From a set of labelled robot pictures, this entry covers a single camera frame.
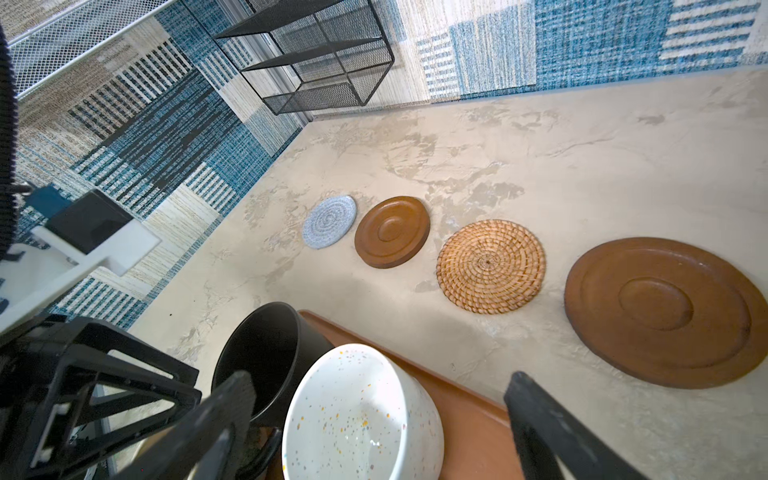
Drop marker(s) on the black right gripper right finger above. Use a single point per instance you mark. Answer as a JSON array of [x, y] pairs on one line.
[[547, 435]]

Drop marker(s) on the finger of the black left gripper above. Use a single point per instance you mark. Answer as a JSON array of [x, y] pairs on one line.
[[74, 393]]

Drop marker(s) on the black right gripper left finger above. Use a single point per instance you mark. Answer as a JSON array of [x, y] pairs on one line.
[[207, 443]]

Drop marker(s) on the black wire shelf rack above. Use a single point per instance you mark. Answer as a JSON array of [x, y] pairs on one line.
[[317, 55]]

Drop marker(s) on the black mug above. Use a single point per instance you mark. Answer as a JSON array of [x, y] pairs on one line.
[[277, 347]]

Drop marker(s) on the large brown wooden coaster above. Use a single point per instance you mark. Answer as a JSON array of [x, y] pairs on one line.
[[667, 312]]

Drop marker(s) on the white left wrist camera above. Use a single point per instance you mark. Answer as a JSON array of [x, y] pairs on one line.
[[90, 233]]

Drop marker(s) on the white speckled mug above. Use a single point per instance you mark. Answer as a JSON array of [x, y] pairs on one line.
[[357, 415]]

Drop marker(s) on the brown plastic serving tray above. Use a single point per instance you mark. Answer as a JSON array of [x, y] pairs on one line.
[[478, 443]]

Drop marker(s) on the grey-blue woven coaster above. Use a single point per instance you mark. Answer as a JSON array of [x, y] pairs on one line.
[[329, 222]]

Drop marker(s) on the woven rattan coaster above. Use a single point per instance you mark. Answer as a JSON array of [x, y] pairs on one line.
[[491, 267]]

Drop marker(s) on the white mesh wall basket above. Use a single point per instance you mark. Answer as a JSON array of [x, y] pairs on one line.
[[46, 50]]

